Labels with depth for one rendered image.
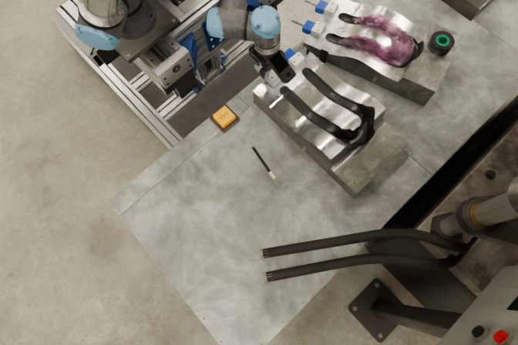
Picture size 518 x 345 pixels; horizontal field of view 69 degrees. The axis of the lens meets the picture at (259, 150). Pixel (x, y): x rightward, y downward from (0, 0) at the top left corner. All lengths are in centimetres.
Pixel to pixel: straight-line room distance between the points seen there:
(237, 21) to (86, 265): 166
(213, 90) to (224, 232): 106
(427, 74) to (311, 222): 65
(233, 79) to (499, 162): 135
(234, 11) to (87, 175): 162
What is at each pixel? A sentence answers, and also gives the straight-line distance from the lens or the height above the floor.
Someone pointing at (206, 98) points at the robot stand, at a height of 21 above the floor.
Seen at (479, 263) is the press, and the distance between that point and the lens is 143.
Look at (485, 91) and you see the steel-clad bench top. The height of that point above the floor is 80.
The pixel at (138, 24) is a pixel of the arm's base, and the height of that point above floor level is 109.
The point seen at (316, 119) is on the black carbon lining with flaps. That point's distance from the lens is 130.
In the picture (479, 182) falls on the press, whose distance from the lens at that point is 149.
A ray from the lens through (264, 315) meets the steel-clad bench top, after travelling 127.
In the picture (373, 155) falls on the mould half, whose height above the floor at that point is 86.
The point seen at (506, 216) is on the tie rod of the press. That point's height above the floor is 117.
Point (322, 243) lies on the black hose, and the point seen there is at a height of 87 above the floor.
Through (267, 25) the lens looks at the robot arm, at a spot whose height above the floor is 129.
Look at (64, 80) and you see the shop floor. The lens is 276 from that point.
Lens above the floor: 206
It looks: 70 degrees down
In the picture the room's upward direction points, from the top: 8 degrees counter-clockwise
